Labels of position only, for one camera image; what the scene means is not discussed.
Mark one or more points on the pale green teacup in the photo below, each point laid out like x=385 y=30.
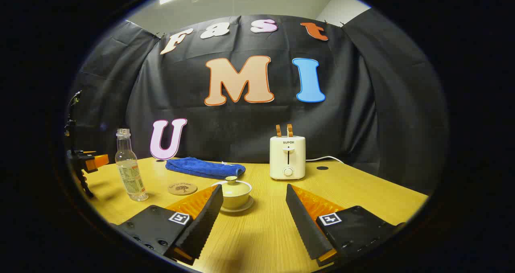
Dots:
x=237 y=200

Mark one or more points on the round cork coaster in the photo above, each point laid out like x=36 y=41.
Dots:
x=182 y=188

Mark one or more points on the black backdrop cloth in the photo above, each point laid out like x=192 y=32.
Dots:
x=241 y=132

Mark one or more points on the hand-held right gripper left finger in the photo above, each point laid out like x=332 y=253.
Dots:
x=201 y=224

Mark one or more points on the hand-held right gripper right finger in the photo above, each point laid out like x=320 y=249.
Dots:
x=307 y=224

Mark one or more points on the white toaster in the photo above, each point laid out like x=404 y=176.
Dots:
x=287 y=160

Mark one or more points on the blue towel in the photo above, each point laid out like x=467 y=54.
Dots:
x=205 y=168

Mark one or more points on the pale green saucer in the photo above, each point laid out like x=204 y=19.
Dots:
x=246 y=208

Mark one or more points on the pale green teacup lid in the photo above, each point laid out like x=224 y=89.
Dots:
x=233 y=187

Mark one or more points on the clear water bottle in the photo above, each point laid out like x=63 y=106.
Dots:
x=128 y=172

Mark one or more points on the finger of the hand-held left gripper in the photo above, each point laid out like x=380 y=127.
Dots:
x=96 y=162
x=85 y=184

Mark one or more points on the toast slice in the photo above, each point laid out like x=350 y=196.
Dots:
x=289 y=130
x=278 y=130

